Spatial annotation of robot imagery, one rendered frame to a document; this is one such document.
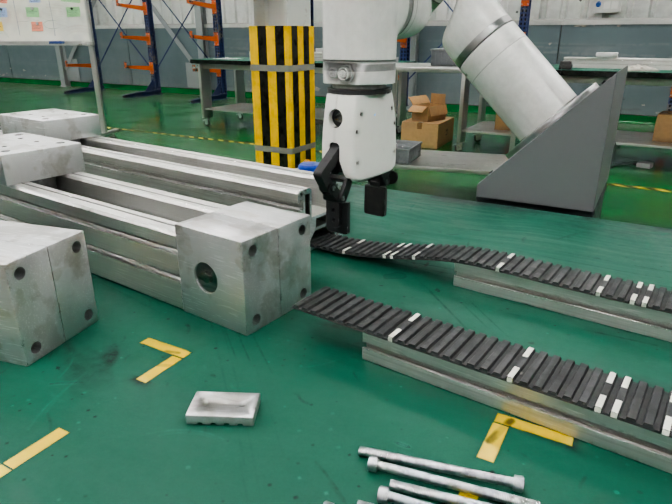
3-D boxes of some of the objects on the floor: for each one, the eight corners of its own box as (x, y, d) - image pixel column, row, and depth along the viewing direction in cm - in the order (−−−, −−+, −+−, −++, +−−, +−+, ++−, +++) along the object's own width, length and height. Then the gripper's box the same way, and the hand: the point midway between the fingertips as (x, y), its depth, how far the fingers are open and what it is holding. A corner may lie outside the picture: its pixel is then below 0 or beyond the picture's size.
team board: (-39, 144, 570) (-92, -74, 499) (-4, 136, 616) (-47, -65, 545) (97, 149, 546) (61, -80, 476) (123, 140, 592) (94, -70, 521)
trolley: (514, 192, 399) (532, 40, 362) (512, 214, 350) (533, 41, 313) (373, 181, 428) (377, 40, 391) (354, 200, 379) (356, 41, 342)
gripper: (371, 74, 74) (369, 202, 80) (285, 83, 61) (291, 236, 67) (422, 76, 70) (415, 211, 76) (342, 86, 56) (342, 248, 63)
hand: (357, 213), depth 71 cm, fingers open, 8 cm apart
